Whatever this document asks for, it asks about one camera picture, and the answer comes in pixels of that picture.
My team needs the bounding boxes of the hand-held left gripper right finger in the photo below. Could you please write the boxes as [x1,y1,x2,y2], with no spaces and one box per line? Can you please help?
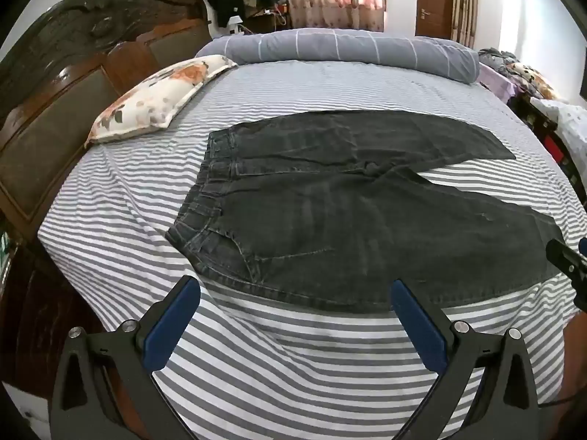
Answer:
[390,279,541,440]

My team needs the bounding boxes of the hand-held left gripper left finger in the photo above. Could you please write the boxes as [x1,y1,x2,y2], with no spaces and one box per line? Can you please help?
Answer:
[50,276,201,440]

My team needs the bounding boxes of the dark carved wooden headboard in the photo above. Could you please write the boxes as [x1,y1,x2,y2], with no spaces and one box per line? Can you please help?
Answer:
[0,0,214,399]

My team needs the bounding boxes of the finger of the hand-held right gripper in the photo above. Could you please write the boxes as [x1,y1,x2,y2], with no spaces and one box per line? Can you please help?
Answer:
[546,237,587,281]

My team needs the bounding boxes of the beige patterned curtain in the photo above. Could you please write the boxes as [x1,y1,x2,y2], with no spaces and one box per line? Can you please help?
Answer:
[452,0,480,49]

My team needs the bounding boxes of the white dotted cloth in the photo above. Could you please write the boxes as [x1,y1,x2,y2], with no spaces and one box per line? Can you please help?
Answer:
[529,96,587,179]

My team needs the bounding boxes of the bed with striped sheet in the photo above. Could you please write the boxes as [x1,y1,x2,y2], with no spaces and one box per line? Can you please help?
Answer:
[37,57,585,440]

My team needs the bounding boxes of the pile of mixed clothes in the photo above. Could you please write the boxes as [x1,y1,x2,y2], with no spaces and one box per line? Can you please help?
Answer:
[479,47,558,99]

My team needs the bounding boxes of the purple cloth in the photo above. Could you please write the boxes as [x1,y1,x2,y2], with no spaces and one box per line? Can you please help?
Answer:
[477,62,514,102]

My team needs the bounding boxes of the grey checked rolled quilt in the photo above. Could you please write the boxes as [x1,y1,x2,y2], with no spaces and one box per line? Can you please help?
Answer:
[195,28,481,85]

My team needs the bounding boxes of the brown wooden door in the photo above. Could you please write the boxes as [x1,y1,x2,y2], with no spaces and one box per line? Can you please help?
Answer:
[415,0,455,40]

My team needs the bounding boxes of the person's right forearm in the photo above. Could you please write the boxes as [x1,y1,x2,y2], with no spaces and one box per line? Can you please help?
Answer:
[560,309,587,404]

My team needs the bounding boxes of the dark grey denim pants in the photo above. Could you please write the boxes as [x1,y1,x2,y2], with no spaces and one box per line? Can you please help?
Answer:
[165,110,576,315]

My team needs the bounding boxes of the floral pillow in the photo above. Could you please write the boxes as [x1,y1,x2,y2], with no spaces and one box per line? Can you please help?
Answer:
[85,54,239,147]

